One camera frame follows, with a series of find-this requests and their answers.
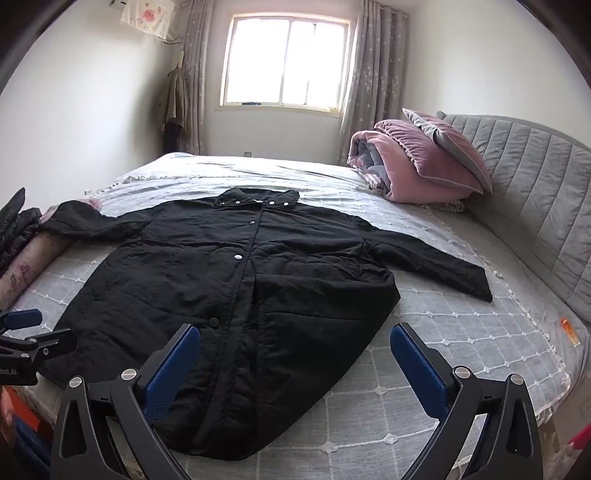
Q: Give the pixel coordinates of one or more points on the pink checked cloth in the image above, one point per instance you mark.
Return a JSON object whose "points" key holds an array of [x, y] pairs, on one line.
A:
{"points": [[450, 205]]}

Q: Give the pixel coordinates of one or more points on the red object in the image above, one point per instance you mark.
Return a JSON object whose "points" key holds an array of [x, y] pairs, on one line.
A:
{"points": [[579, 450]]}

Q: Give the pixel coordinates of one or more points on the pink and grey pillow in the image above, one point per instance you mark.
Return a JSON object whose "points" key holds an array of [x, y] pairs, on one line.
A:
{"points": [[452, 147]]}

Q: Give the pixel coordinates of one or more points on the grey patterned curtain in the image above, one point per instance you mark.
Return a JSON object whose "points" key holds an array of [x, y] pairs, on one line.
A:
{"points": [[374, 69], [196, 69]]}

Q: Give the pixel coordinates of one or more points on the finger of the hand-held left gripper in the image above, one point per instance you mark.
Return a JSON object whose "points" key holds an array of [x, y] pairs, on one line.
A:
{"points": [[21, 318], [46, 344]]}

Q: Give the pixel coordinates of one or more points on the grey padded headboard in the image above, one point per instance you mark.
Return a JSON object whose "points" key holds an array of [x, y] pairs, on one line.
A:
{"points": [[531, 184]]}

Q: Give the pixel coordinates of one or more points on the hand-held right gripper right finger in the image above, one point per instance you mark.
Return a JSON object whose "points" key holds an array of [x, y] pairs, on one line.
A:
{"points": [[418, 364]]}

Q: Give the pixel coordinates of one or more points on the grey quilted bedspread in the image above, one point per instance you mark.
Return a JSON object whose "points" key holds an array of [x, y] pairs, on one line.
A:
{"points": [[438, 323]]}

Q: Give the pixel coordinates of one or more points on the black puffer jacket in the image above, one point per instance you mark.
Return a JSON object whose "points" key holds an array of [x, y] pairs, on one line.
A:
{"points": [[16, 226]]}

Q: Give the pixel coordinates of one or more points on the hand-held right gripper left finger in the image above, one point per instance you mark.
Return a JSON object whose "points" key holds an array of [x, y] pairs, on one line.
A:
{"points": [[173, 369]]}

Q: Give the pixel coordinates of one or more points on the grey mattress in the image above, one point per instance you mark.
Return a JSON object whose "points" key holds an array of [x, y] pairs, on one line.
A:
{"points": [[549, 295]]}

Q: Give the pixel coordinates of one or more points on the window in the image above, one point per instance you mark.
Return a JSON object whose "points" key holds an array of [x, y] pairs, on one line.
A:
{"points": [[286, 60]]}

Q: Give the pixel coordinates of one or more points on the black quilted coat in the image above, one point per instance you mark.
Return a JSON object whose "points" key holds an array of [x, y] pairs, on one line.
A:
{"points": [[231, 277]]}

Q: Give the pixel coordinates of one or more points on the pink patterned pillow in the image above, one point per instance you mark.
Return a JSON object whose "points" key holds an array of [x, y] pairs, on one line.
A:
{"points": [[27, 263]]}

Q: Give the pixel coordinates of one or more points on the hanging brown clothes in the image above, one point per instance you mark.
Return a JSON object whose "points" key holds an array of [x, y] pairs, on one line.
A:
{"points": [[174, 106]]}

